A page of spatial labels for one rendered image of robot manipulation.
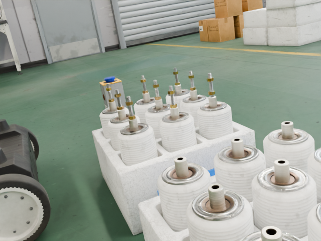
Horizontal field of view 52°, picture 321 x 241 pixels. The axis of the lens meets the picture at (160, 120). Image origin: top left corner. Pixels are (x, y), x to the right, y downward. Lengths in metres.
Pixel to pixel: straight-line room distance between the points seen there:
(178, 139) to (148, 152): 0.09
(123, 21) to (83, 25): 0.69
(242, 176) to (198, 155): 0.28
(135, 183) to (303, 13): 2.89
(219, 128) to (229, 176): 0.32
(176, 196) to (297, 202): 0.19
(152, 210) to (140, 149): 0.23
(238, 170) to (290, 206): 0.12
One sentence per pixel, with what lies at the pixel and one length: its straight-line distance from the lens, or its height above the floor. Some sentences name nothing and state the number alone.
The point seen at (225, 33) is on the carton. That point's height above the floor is 0.10.
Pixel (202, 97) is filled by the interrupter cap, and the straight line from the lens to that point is 1.04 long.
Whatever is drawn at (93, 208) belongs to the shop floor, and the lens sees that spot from 1.05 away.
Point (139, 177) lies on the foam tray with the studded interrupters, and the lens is 0.82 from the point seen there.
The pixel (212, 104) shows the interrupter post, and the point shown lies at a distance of 0.92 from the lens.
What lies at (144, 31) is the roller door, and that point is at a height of 0.23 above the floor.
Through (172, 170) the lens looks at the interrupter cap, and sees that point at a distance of 0.61.
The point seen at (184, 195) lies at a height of 0.24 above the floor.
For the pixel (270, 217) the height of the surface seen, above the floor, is 0.21.
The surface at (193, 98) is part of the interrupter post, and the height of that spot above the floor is 0.26.
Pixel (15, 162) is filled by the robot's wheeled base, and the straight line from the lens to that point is 0.98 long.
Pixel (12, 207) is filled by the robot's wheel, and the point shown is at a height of 0.12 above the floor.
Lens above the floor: 0.53
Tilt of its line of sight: 18 degrees down
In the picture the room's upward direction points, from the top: 10 degrees counter-clockwise
